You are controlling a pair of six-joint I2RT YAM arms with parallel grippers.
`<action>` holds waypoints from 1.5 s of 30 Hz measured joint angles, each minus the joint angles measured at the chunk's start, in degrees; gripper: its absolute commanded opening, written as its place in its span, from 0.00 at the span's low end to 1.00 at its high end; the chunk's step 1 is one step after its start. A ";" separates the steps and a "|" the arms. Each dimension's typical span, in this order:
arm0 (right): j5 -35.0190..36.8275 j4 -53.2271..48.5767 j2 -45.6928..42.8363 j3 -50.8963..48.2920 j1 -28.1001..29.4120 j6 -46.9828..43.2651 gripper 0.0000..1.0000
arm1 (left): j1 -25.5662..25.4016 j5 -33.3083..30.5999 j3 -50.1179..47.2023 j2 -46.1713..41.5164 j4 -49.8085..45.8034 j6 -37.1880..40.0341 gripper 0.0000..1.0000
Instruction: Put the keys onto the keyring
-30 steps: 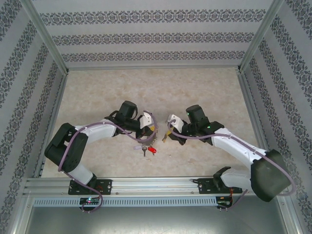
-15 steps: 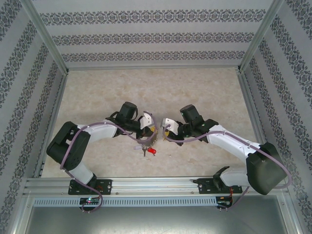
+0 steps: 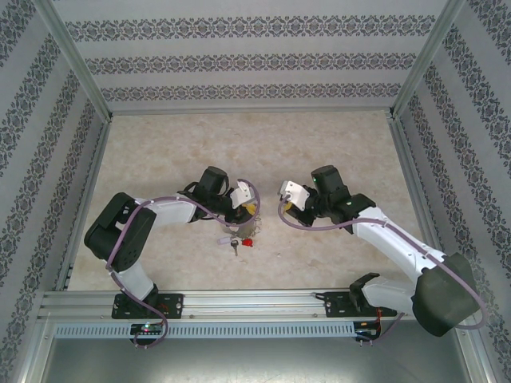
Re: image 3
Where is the grey sheet metal panel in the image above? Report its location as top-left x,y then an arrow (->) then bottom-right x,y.
39,318 -> 490,383

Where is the left circuit board green light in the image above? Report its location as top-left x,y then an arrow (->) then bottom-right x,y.
129,323 -> 166,336

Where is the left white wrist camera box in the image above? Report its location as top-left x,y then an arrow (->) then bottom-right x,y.
231,179 -> 257,209

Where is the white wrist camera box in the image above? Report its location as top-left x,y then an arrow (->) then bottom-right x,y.
231,179 -> 257,209
277,180 -> 311,212

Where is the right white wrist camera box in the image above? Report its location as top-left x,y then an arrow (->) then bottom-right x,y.
277,180 -> 311,212

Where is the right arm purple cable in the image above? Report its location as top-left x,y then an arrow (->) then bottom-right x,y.
276,193 -> 489,344

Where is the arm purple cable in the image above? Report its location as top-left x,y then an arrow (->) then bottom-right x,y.
106,179 -> 263,350
276,193 -> 489,344

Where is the right aluminium table edge rail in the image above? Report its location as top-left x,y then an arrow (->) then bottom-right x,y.
387,113 -> 456,288

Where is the aluminium table edge rail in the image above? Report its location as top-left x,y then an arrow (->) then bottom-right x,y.
387,113 -> 456,288
54,117 -> 113,292

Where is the aluminium mounting rail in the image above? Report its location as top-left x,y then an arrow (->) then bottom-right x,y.
38,289 -> 476,320

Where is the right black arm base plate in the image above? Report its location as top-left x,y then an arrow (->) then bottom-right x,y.
323,290 -> 398,319

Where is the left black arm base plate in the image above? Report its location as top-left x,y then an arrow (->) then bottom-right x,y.
111,293 -> 185,320

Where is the grey slotted cable duct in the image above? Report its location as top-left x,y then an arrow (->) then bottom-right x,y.
53,322 -> 356,338

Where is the left aluminium table edge rail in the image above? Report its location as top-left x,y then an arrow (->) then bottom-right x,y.
54,117 -> 113,292

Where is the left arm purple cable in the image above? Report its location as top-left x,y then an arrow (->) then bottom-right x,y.
106,179 -> 263,350

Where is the right aluminium frame post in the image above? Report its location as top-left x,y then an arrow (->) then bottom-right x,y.
387,0 -> 469,120

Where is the aluminium frame post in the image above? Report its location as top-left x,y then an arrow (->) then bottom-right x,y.
387,0 -> 469,120
31,0 -> 113,121

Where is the left aluminium frame post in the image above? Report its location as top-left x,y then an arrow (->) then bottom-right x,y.
31,0 -> 113,121

